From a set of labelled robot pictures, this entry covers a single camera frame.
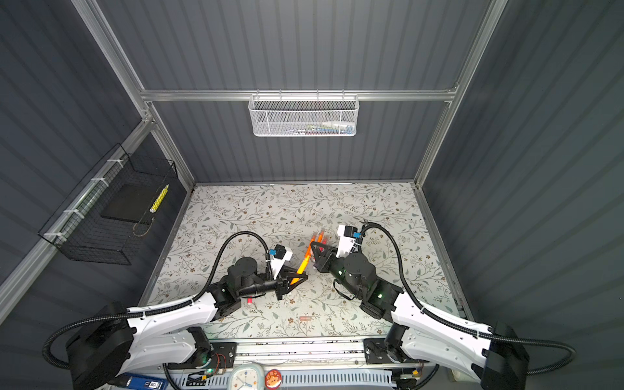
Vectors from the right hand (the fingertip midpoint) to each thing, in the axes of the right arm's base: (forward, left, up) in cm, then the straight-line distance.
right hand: (313, 247), depth 70 cm
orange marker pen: (-3, +2, -3) cm, 5 cm away
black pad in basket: (+12, +56, +7) cm, 58 cm away
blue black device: (-31, +48, -20) cm, 61 cm away
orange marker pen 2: (+19, +1, -25) cm, 31 cm away
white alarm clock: (-29, +19, -21) cm, 41 cm away
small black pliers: (+27, -21, -24) cm, 42 cm away
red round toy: (-30, +12, -23) cm, 40 cm away
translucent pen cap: (-13, +4, -24) cm, 28 cm away
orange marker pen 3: (+19, -2, -24) cm, 31 cm away
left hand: (-5, +2, -8) cm, 10 cm away
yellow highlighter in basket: (+17, +51, +4) cm, 54 cm away
